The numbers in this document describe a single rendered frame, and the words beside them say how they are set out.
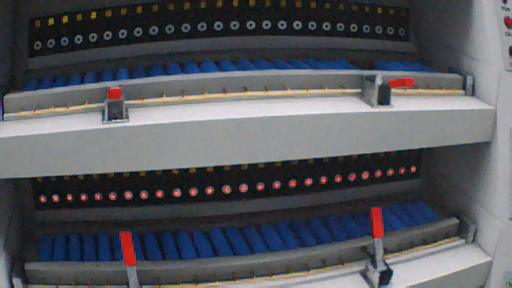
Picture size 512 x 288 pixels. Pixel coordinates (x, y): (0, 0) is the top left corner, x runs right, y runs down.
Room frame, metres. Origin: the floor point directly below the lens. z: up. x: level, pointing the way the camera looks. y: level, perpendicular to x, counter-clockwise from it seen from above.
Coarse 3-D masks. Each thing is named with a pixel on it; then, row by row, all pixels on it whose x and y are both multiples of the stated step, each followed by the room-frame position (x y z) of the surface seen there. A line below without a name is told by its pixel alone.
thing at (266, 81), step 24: (216, 72) 0.56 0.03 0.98; (240, 72) 0.57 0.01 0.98; (264, 72) 0.57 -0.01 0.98; (288, 72) 0.57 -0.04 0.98; (312, 72) 0.58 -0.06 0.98; (336, 72) 0.59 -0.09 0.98; (360, 72) 0.60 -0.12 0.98; (384, 72) 0.61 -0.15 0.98; (408, 72) 0.62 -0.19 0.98; (24, 96) 0.50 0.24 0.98; (48, 96) 0.51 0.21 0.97; (72, 96) 0.51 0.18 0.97; (96, 96) 0.52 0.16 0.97; (144, 96) 0.53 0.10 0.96; (168, 96) 0.54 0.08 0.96; (216, 96) 0.54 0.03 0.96
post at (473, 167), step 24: (432, 0) 0.72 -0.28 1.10; (456, 0) 0.65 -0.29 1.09; (480, 0) 0.60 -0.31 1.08; (432, 24) 0.73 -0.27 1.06; (456, 24) 0.66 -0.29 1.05; (480, 24) 0.61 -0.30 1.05; (456, 48) 0.67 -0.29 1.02; (480, 48) 0.61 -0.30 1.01; (504, 72) 0.60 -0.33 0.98; (504, 96) 0.60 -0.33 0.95; (504, 120) 0.60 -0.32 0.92; (456, 144) 0.70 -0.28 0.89; (480, 144) 0.63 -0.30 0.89; (504, 144) 0.60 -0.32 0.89; (432, 168) 0.77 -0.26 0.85; (456, 168) 0.70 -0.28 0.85; (480, 168) 0.63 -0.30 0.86; (504, 168) 0.60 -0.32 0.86; (432, 192) 0.77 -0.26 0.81; (480, 192) 0.63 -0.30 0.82; (504, 192) 0.60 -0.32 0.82; (504, 216) 0.60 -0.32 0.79; (504, 240) 0.60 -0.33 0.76; (504, 264) 0.60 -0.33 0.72
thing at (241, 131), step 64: (0, 64) 0.54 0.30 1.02; (64, 64) 0.63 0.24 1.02; (448, 64) 0.70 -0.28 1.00; (0, 128) 0.47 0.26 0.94; (64, 128) 0.47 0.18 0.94; (128, 128) 0.48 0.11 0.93; (192, 128) 0.50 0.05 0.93; (256, 128) 0.52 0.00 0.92; (320, 128) 0.53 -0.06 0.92; (384, 128) 0.55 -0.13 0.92; (448, 128) 0.58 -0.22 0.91
